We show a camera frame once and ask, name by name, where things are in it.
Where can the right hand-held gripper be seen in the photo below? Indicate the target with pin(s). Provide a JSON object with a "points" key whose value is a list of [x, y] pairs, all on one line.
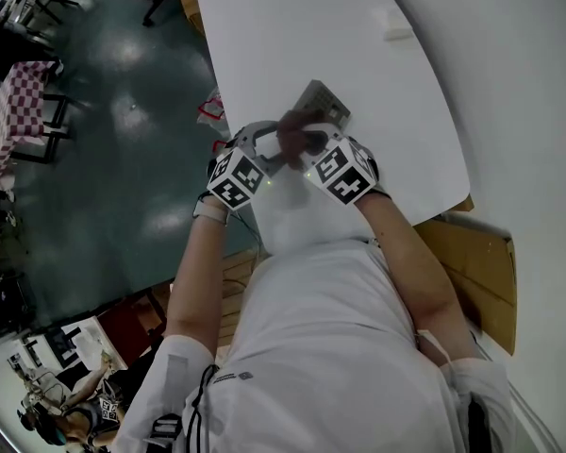
{"points": [[344, 172]]}

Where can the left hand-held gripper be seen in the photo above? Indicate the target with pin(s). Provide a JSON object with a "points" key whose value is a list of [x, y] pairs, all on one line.
{"points": [[236, 179]]}

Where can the brown cloth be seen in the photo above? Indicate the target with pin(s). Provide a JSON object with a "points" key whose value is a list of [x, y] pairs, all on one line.
{"points": [[292, 135]]}

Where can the grey keypad device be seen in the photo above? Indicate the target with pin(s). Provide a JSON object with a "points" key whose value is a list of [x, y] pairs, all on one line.
{"points": [[321, 98]]}

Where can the person's right forearm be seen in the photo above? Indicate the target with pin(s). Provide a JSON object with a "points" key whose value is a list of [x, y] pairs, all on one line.
{"points": [[405, 262]]}

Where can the person's left forearm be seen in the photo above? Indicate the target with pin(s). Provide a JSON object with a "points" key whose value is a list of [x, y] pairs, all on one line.
{"points": [[198, 276]]}

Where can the checkered cloth table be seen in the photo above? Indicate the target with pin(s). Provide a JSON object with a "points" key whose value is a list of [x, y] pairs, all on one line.
{"points": [[16, 111]]}

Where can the red-edged plastic bag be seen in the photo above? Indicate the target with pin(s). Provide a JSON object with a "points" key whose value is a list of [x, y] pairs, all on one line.
{"points": [[213, 110]]}

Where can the white wristband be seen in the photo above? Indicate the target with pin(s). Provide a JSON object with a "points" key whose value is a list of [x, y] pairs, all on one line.
{"points": [[211, 214]]}

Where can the small white box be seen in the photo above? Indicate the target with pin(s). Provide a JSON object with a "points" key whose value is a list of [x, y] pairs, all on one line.
{"points": [[396, 25]]}

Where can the brown cardboard box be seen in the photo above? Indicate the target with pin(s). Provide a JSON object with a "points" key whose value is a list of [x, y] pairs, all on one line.
{"points": [[476, 262]]}

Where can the person's white shirt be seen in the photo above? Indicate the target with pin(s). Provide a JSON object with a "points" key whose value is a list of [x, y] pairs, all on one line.
{"points": [[335, 347]]}

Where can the dark red cabinet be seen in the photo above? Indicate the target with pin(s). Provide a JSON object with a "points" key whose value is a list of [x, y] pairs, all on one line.
{"points": [[129, 323]]}

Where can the black frame stool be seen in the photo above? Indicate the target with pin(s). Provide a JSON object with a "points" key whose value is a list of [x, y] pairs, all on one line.
{"points": [[52, 128]]}

